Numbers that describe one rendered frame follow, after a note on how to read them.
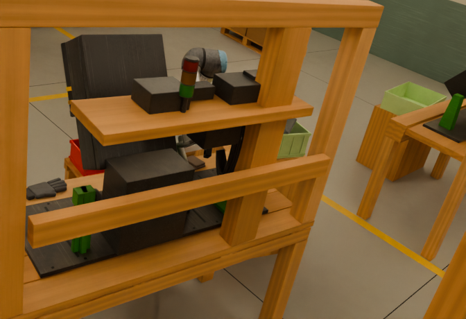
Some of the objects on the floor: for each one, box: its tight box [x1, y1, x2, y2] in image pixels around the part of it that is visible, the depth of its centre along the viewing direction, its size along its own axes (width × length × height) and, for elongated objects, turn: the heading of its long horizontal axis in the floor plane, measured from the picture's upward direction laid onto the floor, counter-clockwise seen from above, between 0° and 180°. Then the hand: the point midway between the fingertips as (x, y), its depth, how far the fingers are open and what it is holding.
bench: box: [6, 188, 315, 319], centre depth 257 cm, size 70×149×88 cm, turn 106°
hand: (179, 148), depth 234 cm, fingers closed on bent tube, 3 cm apart
